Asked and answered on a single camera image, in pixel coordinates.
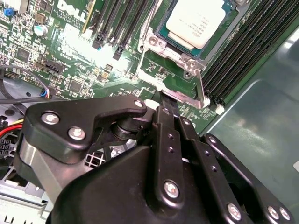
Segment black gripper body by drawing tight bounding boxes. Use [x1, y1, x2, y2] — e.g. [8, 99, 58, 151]
[46, 144, 225, 224]

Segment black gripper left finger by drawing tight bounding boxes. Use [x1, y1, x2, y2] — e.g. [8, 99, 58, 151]
[14, 91, 187, 208]

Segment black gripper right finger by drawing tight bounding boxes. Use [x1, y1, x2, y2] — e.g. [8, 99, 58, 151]
[171, 99, 297, 224]

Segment metal socket cover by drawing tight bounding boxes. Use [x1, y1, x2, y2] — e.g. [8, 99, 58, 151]
[136, 28, 207, 110]

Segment wire locking lever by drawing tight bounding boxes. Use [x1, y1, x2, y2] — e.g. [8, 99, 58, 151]
[143, 0, 164, 33]

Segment silver CPU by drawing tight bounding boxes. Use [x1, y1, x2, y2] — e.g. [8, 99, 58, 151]
[157, 0, 235, 58]

